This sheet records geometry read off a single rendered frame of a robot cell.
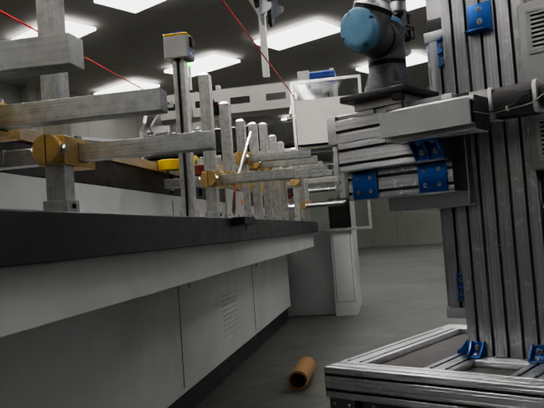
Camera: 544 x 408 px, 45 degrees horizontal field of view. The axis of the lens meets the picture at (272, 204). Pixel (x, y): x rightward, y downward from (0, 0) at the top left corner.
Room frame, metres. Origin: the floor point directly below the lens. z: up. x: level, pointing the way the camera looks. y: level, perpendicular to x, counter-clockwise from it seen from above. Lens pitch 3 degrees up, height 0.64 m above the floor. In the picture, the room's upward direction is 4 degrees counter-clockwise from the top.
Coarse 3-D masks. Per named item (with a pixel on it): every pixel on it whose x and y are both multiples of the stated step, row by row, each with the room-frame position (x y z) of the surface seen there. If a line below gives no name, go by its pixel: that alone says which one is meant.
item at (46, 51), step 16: (0, 48) 0.63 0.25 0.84; (16, 48) 0.63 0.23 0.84; (32, 48) 0.62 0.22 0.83; (48, 48) 0.62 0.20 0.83; (64, 48) 0.62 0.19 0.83; (80, 48) 0.64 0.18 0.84; (0, 64) 0.63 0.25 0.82; (16, 64) 0.63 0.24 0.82; (32, 64) 0.62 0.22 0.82; (48, 64) 0.62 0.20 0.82; (64, 64) 0.62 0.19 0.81; (80, 64) 0.64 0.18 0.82
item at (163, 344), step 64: (0, 192) 1.30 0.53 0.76; (128, 192) 1.94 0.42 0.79; (64, 320) 1.52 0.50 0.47; (128, 320) 1.89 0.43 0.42; (192, 320) 2.48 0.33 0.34; (256, 320) 3.61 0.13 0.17; (0, 384) 1.27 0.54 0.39; (64, 384) 1.51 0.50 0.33; (128, 384) 1.86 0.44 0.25; (192, 384) 2.43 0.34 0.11
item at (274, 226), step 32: (0, 224) 0.88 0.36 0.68; (32, 224) 0.96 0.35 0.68; (64, 224) 1.05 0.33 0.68; (96, 224) 1.17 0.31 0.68; (128, 224) 1.31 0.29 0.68; (160, 224) 1.50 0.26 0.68; (192, 224) 1.74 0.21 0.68; (224, 224) 2.08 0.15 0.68; (256, 224) 2.58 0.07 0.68; (288, 224) 3.41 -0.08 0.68; (0, 256) 0.88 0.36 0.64; (32, 256) 0.95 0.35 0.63; (64, 256) 1.05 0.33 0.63; (96, 256) 1.16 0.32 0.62
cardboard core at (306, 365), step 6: (300, 360) 2.90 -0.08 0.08; (306, 360) 2.88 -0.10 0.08; (312, 360) 2.94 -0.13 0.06; (300, 366) 2.77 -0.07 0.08; (306, 366) 2.79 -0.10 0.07; (312, 366) 2.88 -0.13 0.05; (294, 372) 2.68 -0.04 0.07; (300, 372) 2.68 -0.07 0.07; (306, 372) 2.71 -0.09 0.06; (312, 372) 2.86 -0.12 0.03; (288, 378) 2.69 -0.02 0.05; (294, 378) 2.78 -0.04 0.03; (300, 378) 2.85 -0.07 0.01; (306, 378) 2.67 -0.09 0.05; (294, 384) 2.72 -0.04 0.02; (300, 384) 2.76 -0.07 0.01; (306, 384) 2.67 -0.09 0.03
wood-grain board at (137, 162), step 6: (24, 132) 1.38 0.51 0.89; (30, 132) 1.40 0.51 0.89; (36, 132) 1.43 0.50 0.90; (24, 138) 1.38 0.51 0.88; (30, 138) 1.40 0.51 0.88; (114, 162) 1.86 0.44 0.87; (120, 162) 1.87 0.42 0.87; (126, 162) 1.92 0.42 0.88; (132, 162) 1.96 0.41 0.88; (138, 162) 2.01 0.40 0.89; (144, 162) 2.06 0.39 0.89; (150, 162) 2.11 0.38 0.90; (144, 168) 2.08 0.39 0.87; (150, 168) 2.10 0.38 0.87; (156, 168) 2.16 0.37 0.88; (174, 174) 2.34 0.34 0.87; (252, 192) 3.68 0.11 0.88
